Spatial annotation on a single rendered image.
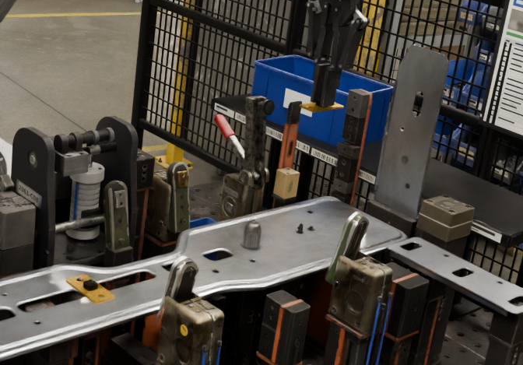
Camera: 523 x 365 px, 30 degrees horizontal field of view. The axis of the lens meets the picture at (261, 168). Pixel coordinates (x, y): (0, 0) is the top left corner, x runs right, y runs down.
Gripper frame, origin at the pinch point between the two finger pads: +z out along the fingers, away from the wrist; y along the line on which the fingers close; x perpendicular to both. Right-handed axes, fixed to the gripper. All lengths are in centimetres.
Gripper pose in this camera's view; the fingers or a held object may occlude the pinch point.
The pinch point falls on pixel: (324, 84)
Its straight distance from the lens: 174.2
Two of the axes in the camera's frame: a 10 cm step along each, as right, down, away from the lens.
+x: 7.2, -1.4, 6.8
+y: 6.8, 3.5, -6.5
